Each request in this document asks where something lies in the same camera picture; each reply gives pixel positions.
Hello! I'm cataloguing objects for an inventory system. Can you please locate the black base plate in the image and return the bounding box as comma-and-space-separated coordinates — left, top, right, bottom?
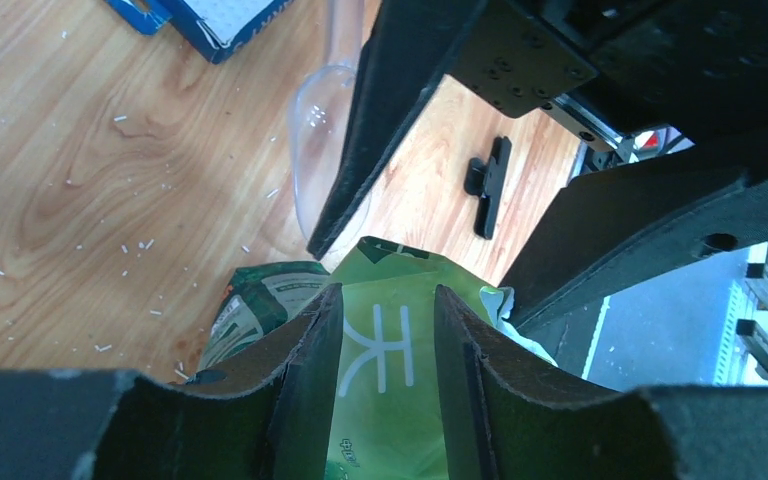
524, 296, 611, 379

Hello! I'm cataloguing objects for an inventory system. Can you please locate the blue white card package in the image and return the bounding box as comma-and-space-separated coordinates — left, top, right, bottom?
106, 0, 291, 65

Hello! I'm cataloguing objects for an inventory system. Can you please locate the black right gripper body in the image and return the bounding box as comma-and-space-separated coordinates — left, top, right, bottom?
446, 1, 768, 141

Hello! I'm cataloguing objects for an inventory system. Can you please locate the black bag clip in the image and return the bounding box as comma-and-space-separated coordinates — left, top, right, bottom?
464, 136, 512, 240

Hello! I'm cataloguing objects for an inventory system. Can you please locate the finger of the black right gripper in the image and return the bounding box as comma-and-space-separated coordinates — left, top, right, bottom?
307, 1, 487, 260
502, 128, 768, 331

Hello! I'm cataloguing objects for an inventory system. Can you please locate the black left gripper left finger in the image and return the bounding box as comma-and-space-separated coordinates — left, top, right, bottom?
0, 284, 343, 479

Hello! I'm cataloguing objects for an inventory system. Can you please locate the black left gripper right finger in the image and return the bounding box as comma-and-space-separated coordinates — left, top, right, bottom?
434, 286, 768, 479

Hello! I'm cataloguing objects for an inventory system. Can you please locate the green cat litter bag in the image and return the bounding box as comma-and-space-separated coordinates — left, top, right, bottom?
199, 237, 546, 479

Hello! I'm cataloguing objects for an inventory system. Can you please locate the clear plastic scoop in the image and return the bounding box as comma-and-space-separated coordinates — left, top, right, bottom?
288, 0, 365, 241

